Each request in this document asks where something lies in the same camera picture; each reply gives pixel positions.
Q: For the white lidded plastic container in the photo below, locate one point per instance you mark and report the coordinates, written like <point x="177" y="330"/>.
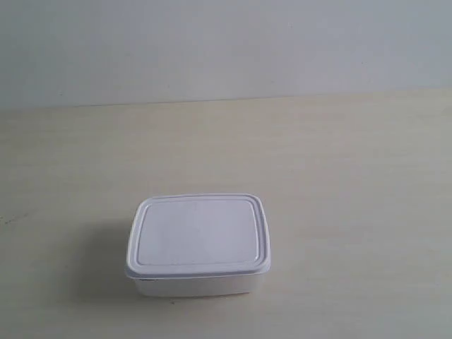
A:
<point x="198" y="245"/>

